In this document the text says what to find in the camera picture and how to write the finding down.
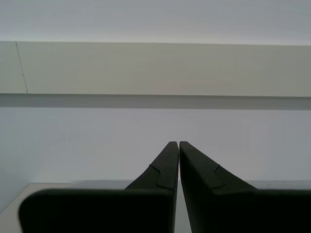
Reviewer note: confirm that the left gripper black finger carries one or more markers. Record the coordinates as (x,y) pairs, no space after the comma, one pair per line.
(243,211)
(97,211)

